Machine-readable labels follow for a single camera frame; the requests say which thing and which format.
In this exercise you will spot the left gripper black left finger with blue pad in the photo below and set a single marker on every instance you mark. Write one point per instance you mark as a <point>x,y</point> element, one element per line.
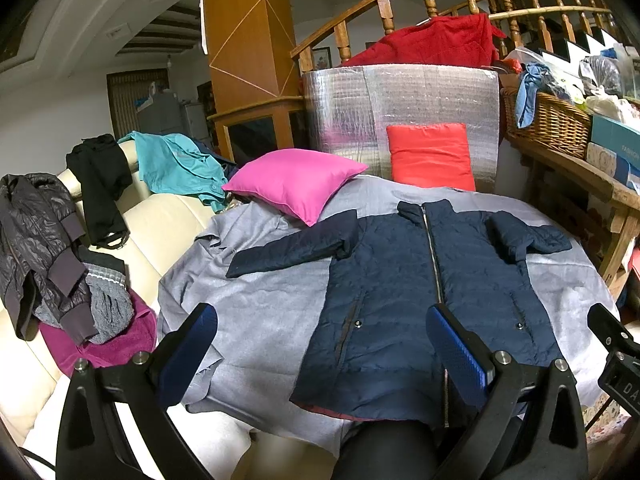
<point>92,443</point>

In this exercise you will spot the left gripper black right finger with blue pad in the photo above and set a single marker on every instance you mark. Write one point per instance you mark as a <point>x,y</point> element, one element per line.
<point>529,423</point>

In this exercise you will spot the navy blue puffer jacket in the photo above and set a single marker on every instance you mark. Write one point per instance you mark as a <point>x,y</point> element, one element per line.
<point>369,356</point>

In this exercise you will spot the cream leather sofa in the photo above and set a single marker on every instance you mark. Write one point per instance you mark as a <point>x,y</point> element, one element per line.
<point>161,228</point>

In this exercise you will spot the magenta garment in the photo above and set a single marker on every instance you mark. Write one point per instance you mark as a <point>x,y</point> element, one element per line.
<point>139,336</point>

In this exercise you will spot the grey knit sweater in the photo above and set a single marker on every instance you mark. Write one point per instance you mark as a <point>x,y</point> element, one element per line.
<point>110,309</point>

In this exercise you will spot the wooden side table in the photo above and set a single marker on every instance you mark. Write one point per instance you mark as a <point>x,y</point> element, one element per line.
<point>601,212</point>

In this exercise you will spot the dark grey puffer jacket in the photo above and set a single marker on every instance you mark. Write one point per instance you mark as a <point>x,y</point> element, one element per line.
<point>41,274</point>

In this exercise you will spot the grey bed sheet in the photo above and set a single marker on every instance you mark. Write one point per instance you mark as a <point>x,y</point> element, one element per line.
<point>265,319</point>

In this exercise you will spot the blue cardboard box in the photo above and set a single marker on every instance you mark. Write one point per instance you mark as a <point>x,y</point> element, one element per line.
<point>616,137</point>

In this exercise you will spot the wicker basket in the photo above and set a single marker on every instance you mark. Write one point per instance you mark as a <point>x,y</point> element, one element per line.
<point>557,125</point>

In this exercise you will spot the black garment on sofa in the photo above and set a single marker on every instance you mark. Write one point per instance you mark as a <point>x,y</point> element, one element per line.
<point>102,170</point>

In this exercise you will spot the red pillow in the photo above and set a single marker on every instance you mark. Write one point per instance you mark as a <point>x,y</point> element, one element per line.
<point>431,156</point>

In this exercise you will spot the teal shirt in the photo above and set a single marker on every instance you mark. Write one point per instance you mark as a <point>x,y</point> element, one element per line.
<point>173,164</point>

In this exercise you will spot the light blue cloth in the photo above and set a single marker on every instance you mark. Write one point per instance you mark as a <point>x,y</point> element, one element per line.
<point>534,77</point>

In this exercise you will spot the pink pillow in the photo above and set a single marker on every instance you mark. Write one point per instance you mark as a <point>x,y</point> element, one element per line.
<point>295,181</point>

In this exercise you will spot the silver foil insulation mat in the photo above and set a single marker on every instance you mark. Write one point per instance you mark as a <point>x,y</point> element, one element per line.
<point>349,108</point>

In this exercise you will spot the red blanket on railing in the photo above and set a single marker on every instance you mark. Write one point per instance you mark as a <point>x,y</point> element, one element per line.
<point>466,41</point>

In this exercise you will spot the orange wooden pillar cabinet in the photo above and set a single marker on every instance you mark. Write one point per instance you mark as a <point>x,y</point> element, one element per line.
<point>249,44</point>

